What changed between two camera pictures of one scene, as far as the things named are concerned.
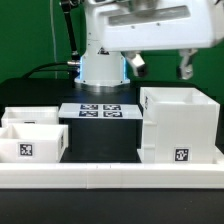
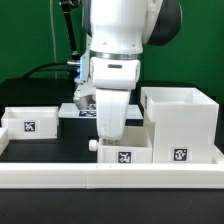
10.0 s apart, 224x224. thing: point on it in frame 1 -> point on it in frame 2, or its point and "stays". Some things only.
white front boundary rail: (112, 175) stays
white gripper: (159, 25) -> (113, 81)
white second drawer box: (37, 115) stays
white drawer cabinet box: (180, 125) stays
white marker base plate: (100, 111) stays
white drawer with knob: (33, 143) -> (135, 146)
